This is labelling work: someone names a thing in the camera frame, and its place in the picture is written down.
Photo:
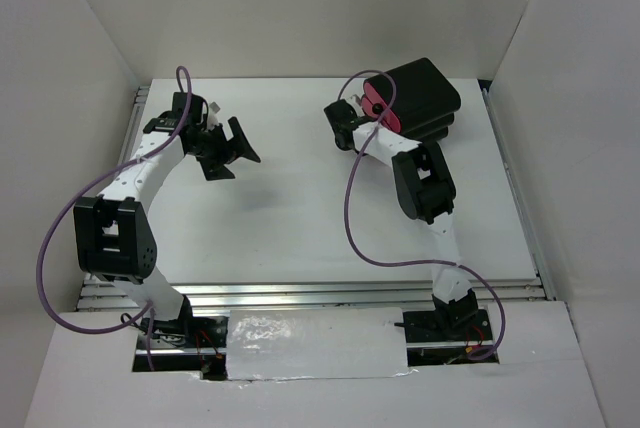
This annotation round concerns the pink top drawer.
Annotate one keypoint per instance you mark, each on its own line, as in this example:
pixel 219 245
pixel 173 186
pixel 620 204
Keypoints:
pixel 377 95

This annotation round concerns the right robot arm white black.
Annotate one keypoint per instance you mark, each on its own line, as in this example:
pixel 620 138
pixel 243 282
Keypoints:
pixel 425 192

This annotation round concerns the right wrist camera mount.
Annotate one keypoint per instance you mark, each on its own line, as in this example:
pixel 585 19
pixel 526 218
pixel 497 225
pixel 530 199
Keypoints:
pixel 356 103

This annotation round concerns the aluminium right rail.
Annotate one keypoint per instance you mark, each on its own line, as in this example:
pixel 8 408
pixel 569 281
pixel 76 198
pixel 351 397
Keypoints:
pixel 537 257

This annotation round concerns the white foil-taped board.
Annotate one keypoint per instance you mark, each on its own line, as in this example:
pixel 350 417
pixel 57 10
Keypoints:
pixel 341 343

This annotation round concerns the aluminium rail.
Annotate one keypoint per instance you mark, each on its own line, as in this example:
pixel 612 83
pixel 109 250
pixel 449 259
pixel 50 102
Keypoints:
pixel 537 257
pixel 138 106
pixel 98 296

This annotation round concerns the aluminium left rail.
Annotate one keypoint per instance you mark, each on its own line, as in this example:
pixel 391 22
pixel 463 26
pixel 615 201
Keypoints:
pixel 138 106

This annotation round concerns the black drawer organizer case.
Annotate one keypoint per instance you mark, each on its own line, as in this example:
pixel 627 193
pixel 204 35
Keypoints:
pixel 423 99

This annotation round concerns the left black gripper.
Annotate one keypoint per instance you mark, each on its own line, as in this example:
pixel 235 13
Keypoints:
pixel 230 151

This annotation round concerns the aluminium front rail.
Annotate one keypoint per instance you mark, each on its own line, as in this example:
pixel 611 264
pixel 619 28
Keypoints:
pixel 98 296

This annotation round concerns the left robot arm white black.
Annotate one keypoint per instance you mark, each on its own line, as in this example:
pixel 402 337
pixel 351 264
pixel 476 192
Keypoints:
pixel 114 239

